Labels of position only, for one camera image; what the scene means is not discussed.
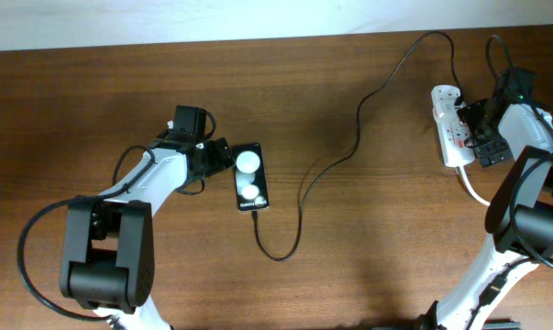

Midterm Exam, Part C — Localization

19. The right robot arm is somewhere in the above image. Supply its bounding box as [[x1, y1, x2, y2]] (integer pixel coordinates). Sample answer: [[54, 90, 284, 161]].
[[414, 67, 553, 329]]

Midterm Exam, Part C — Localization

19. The white USB charger plug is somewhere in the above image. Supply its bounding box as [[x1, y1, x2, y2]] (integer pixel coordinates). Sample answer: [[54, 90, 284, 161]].
[[431, 84, 465, 123]]

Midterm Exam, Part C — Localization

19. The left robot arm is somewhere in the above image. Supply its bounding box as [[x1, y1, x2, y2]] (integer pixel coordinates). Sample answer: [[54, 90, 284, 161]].
[[60, 105, 234, 329]]

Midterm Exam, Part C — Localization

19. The black charger cable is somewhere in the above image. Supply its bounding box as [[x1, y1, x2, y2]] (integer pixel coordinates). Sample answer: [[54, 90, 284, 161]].
[[250, 29, 464, 262]]

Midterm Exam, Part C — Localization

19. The white power strip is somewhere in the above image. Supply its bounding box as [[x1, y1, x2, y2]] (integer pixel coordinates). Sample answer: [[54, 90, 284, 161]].
[[430, 84, 477, 168]]

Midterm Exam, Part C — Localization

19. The black smartphone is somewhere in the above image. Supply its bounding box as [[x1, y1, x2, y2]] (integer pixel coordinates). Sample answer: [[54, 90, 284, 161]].
[[231, 142, 270, 212]]

